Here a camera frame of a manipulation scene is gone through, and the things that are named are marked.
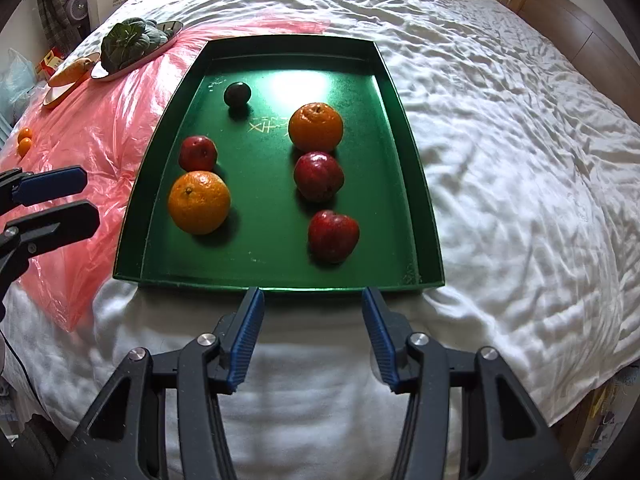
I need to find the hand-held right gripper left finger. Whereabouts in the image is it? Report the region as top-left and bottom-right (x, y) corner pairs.
(54, 287), (266, 480)

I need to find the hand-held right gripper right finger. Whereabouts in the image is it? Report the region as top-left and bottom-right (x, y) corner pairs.
(361, 286), (576, 480)

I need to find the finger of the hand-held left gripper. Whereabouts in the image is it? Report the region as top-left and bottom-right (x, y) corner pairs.
(0, 166), (87, 209)
(0, 200), (101, 321)

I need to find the green rectangular tray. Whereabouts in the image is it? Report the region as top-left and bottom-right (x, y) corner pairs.
(112, 35), (445, 295)

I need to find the red plum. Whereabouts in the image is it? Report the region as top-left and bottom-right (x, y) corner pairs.
(178, 135), (219, 173)
(307, 210), (361, 264)
(293, 151), (345, 203)

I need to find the dark purple plum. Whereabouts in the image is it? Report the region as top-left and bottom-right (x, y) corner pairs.
(223, 81), (251, 108)

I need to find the pink plastic sheet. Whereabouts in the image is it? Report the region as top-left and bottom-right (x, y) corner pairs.
(0, 16), (331, 333)

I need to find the orange-rimmed white plate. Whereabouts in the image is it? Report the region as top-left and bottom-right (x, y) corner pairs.
(41, 77), (86, 109)

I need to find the light blue plastic bag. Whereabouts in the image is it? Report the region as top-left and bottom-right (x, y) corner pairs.
(0, 49), (37, 117)

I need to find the carrot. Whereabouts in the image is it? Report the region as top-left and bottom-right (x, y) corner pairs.
(47, 58), (98, 87)

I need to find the green leafy vegetable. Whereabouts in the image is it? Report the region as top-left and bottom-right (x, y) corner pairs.
(100, 17), (169, 73)

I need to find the purple fan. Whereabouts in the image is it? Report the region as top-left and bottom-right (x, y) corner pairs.
(62, 0), (92, 29)

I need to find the plaid scarf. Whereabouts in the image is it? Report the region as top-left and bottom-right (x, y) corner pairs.
(37, 0), (81, 47)

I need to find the white plate with dark rim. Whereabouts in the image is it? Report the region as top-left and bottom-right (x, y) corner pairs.
(90, 20), (184, 81)

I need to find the white paper bag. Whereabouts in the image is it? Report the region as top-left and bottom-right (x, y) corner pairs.
(90, 0), (142, 28)

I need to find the white quilt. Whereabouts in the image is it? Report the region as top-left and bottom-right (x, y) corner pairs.
(0, 0), (640, 480)

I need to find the wooden headboard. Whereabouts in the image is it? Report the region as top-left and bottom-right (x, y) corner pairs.
(507, 0), (640, 126)

